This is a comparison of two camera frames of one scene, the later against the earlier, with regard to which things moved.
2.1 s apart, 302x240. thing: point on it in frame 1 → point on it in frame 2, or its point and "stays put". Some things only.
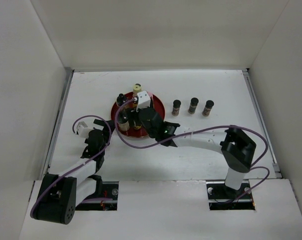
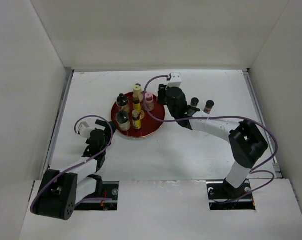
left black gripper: x=106 y=130 stays put
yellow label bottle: x=135 y=103 stays put
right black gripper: x=132 y=115 → x=162 y=92
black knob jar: x=123 y=122 stays put
